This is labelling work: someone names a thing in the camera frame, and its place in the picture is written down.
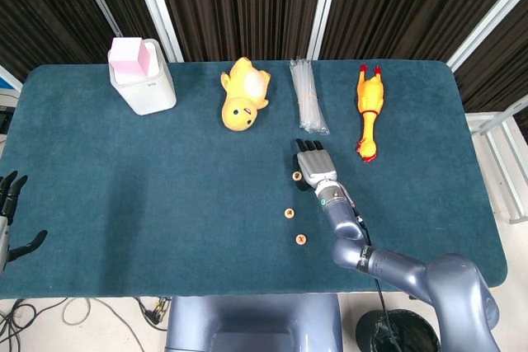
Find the white frame post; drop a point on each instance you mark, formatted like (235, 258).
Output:
(326, 6)
(156, 6)
(486, 26)

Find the aluminium frame rack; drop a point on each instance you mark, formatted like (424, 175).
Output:
(499, 133)

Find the clear bag of straws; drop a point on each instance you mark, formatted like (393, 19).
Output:
(307, 100)

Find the wooden disc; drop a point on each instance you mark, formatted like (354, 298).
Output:
(301, 239)
(289, 213)
(296, 176)

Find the pink paper box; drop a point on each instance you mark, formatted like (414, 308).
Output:
(123, 59)

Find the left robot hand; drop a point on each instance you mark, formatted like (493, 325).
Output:
(10, 195)

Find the blue-grey robot torso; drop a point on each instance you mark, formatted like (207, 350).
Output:
(247, 319)

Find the white plastic bin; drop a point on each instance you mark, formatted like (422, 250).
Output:
(152, 92)

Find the white and blue panel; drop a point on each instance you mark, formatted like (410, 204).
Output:
(8, 80)

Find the black box device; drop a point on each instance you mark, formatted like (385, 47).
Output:
(5, 121)

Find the black trash bin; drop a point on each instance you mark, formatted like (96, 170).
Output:
(371, 335)

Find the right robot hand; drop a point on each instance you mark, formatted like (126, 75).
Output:
(317, 166)

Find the yellow plush duck toy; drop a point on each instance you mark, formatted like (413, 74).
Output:
(239, 113)

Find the teal table cloth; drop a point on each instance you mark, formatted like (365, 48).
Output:
(165, 203)

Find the yellow rubber chicken toy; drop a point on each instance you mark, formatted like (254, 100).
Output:
(370, 96)

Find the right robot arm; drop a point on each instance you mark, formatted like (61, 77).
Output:
(412, 269)

